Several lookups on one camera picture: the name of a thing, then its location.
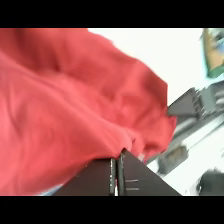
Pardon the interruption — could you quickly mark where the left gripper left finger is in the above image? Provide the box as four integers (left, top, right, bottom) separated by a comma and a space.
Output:
54, 157, 117, 197

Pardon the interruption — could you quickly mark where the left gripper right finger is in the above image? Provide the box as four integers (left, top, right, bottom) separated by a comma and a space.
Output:
116, 148, 182, 197

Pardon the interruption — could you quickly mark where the red T-shirt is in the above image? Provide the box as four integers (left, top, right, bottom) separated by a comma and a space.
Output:
0, 28, 178, 197

